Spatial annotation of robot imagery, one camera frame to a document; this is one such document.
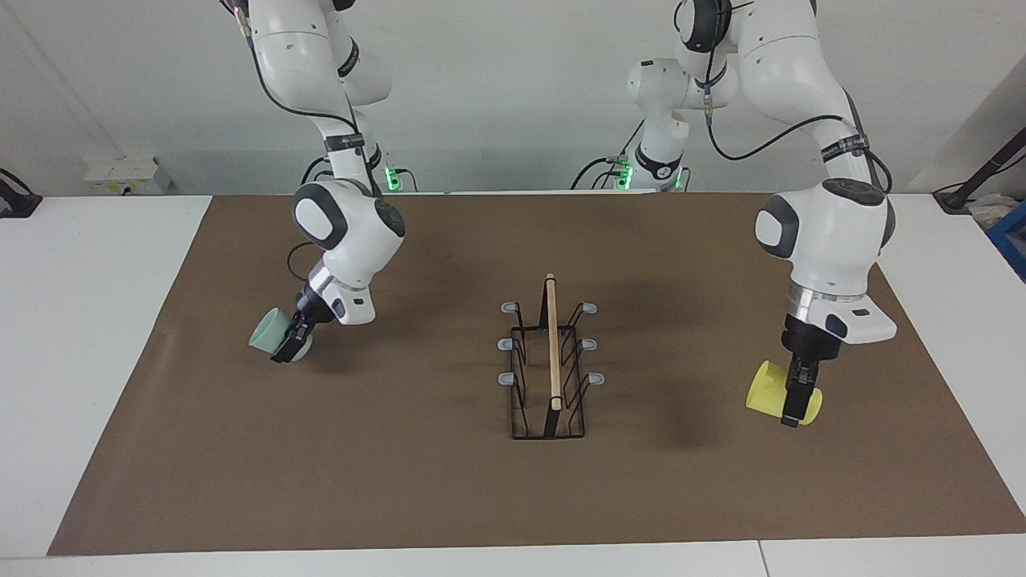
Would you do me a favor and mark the blue box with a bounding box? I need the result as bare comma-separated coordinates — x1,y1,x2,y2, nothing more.
987,200,1026,282

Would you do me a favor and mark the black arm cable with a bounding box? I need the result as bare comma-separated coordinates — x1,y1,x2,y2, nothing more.
231,0,379,283
673,0,894,195

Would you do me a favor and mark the pale green plastic cup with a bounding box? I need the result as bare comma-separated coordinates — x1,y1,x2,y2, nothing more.
248,307,313,363

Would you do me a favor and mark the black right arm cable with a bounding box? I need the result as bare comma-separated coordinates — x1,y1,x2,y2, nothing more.
231,0,379,283

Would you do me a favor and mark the brown table mat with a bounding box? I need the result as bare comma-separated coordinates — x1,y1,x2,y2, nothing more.
46,192,1026,557

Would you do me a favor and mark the yellow plastic cup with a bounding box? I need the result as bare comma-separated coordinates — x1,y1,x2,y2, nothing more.
745,360,824,426

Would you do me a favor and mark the white wall socket box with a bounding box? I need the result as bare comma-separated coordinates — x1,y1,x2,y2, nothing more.
83,154,174,196

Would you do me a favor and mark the black wire cup rack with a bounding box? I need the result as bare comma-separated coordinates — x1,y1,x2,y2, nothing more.
499,273,605,441

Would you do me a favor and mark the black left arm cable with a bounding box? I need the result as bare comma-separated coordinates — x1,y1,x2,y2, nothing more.
673,0,894,195

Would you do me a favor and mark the black clamp stand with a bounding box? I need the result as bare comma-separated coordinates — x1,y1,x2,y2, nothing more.
933,126,1026,214
0,168,43,220

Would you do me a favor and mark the black base cable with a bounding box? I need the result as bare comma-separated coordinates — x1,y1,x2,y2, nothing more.
301,156,419,194
570,120,692,192

